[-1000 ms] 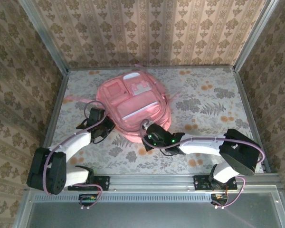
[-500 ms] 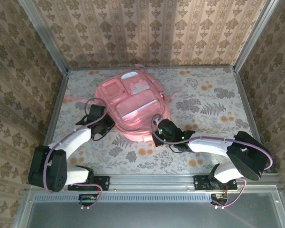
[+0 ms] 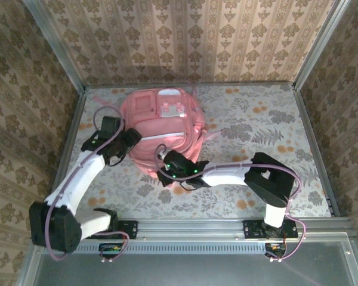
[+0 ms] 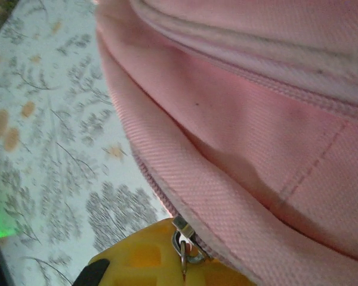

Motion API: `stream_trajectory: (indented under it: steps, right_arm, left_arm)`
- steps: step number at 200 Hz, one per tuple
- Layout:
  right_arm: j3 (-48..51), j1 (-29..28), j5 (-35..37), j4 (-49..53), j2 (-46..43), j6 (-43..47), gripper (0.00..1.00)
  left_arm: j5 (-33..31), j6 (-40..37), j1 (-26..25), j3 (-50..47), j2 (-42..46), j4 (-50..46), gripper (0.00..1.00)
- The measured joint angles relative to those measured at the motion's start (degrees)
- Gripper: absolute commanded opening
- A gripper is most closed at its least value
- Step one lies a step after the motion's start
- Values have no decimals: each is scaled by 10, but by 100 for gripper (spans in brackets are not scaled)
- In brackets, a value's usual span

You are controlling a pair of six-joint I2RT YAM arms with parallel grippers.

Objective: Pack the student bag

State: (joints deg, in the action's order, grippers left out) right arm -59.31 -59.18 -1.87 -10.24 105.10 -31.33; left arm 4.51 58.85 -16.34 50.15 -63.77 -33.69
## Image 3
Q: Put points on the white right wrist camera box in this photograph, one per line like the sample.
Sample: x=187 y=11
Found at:
x=163 y=154

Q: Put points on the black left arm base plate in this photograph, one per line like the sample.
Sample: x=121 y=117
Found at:
x=128 y=229

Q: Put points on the aluminium frame post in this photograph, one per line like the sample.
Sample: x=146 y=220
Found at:
x=319 y=47
x=56 y=50

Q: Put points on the slotted metal strip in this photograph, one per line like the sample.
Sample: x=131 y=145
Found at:
x=182 y=248

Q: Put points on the thin aluminium table edge rail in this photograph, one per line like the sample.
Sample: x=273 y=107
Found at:
x=241 y=84

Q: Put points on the wide aluminium frame rail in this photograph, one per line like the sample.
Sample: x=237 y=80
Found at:
x=191 y=228

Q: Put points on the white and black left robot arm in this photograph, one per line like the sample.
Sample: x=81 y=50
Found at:
x=77 y=178

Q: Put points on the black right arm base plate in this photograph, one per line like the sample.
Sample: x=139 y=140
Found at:
x=252 y=229

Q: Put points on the pink school backpack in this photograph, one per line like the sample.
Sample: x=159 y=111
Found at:
x=167 y=134

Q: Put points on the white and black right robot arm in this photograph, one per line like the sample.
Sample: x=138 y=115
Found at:
x=226 y=175

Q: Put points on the grey metal sheet panel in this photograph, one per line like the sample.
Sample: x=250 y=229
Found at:
x=182 y=271

